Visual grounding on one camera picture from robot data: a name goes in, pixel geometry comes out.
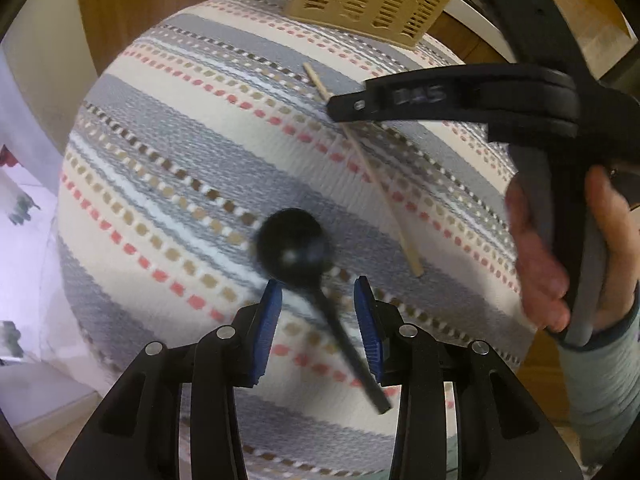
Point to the dark translucent plastic spoon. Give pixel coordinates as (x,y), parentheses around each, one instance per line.
(292,247)

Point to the striped woven tablecloth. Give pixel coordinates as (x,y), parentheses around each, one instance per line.
(175,125)

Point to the wooden base cabinet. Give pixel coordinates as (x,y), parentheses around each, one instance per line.
(125,20)

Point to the person's right hand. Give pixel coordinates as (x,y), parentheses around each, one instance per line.
(537,260)

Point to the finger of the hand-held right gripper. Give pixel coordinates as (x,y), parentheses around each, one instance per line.
(520,5)
(475,95)

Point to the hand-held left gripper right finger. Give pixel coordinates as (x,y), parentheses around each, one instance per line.
(367,330)

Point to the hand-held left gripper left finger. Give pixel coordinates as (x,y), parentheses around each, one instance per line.
(267,330)

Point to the wooden chopstick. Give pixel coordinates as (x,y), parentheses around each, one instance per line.
(385,200)

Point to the person's right forearm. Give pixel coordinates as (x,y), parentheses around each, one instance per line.
(600,390)

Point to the beige plastic utensil basket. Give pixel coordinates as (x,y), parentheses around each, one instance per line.
(350,0)

